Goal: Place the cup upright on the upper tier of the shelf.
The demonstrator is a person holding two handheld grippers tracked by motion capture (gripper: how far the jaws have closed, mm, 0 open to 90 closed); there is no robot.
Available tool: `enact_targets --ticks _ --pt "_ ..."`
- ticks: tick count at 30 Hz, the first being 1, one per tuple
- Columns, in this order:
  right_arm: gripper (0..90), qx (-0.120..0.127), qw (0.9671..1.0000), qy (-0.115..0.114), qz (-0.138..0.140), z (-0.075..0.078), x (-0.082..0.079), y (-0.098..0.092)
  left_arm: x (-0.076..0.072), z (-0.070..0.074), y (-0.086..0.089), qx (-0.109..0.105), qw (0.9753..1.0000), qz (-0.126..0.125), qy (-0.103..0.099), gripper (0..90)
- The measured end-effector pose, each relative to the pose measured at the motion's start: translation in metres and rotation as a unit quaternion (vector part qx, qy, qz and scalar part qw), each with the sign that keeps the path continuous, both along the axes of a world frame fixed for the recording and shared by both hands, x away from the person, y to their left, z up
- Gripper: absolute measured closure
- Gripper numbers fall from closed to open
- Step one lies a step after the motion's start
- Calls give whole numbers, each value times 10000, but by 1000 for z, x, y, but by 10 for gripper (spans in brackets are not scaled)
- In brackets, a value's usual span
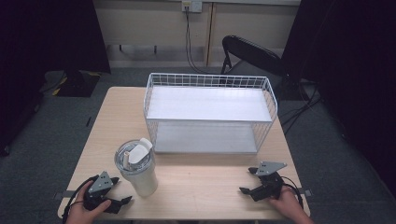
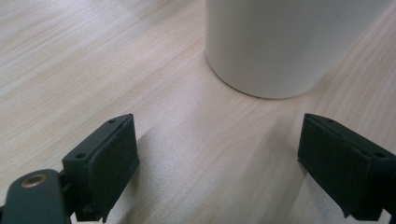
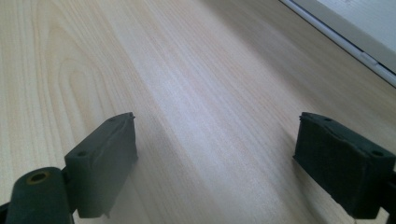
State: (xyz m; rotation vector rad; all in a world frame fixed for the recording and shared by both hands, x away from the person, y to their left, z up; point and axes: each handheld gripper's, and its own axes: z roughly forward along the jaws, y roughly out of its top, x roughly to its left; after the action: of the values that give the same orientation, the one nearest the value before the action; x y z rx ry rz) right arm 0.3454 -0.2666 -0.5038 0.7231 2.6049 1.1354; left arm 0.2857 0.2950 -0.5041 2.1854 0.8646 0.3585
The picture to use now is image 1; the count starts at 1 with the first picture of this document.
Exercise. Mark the black curtain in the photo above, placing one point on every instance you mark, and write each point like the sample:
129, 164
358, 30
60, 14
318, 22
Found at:
351, 77

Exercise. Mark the small black floor marker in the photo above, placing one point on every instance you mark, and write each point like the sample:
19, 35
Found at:
88, 121

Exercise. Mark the white wall socket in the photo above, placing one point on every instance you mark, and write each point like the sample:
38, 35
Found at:
192, 6

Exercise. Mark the cream tumbler cup with lid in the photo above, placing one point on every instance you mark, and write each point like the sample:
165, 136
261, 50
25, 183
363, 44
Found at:
140, 179

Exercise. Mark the black stand base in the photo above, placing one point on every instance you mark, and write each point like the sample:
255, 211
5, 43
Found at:
76, 82

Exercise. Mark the person's right hand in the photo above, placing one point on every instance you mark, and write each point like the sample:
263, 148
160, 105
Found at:
286, 205

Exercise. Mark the black folding chair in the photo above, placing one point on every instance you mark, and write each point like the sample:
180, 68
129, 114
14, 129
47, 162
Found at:
252, 53

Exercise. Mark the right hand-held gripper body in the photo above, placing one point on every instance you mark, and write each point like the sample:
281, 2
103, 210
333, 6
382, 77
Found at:
269, 183

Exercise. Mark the person's left hand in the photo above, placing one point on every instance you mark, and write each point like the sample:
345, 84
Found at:
79, 210

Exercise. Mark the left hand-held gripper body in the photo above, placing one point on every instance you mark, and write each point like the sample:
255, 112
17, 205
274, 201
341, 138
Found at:
100, 184

